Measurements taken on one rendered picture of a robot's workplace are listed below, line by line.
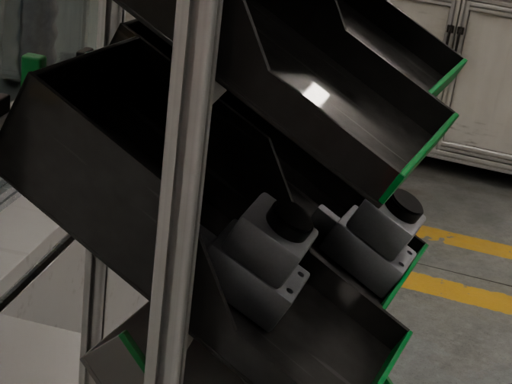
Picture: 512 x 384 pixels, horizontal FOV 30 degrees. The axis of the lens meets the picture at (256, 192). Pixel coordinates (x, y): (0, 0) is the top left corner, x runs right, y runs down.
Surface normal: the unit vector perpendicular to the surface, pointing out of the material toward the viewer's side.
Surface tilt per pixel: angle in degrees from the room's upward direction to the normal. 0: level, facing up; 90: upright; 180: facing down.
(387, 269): 90
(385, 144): 25
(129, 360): 90
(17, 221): 0
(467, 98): 90
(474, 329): 0
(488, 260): 0
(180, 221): 90
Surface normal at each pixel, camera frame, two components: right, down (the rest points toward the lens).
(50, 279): 0.96, 0.20
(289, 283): 0.49, -0.72
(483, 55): -0.30, 0.34
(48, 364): 0.12, -0.91
